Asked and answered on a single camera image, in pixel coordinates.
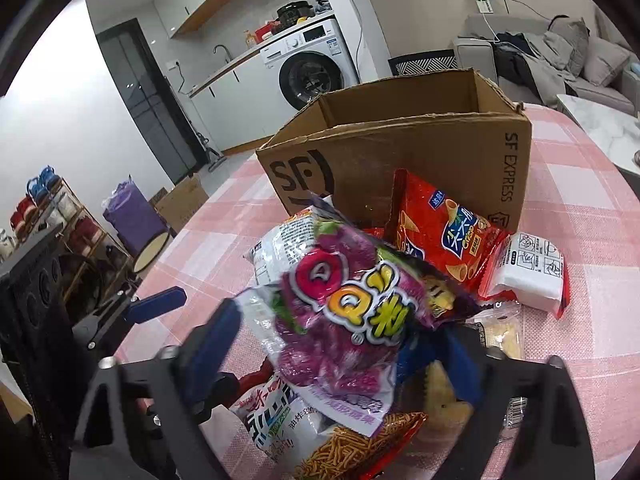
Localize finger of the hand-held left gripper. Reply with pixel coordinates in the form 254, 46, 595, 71
73, 286, 188, 353

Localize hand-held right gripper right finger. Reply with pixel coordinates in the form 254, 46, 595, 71
441, 328, 596, 480

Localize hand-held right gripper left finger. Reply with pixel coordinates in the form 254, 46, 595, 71
70, 298, 245, 480

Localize purple candy bag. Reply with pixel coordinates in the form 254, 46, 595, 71
245, 192, 481, 438

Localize red cone snack bag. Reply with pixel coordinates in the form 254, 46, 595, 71
382, 169, 512, 302

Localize orange noodle stick snack bag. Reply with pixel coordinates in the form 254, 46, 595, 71
230, 360, 429, 480

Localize brown cardboard box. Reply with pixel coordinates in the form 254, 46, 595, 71
256, 67, 532, 235

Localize blue cracker packet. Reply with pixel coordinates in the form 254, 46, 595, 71
397, 327, 476, 418

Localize round stool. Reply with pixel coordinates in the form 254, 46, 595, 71
132, 232, 171, 276

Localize clear cracker packet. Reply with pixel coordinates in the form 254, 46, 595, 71
465, 302, 524, 361

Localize wooden shoe rack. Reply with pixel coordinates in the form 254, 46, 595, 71
9, 164, 137, 312

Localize purple storage bag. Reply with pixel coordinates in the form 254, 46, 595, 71
103, 179, 169, 256

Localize cardboard box on floor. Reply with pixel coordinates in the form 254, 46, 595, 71
154, 173, 210, 235

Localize white packet with red edges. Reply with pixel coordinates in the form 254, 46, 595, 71
477, 232, 571, 319

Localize pink plaid tablecloth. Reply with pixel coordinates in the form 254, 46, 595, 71
115, 102, 640, 480

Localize dark glass door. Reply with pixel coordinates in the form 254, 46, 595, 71
95, 18, 201, 186

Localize white kitchen counter cabinets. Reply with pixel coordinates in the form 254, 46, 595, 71
189, 45, 282, 157

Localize marble coffee table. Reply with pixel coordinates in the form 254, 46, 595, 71
556, 94, 640, 177

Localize white washing machine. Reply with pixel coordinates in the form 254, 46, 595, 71
259, 12, 360, 111

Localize dark jacket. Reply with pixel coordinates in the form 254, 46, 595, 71
492, 32, 553, 107

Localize patterned black chair back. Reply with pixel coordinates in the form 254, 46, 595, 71
388, 49, 459, 77

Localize grey sofa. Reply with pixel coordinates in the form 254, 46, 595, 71
452, 12, 640, 111

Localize small grey pillow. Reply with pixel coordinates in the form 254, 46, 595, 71
582, 50, 631, 87

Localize large grey pillow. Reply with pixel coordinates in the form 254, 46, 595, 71
542, 17, 591, 79

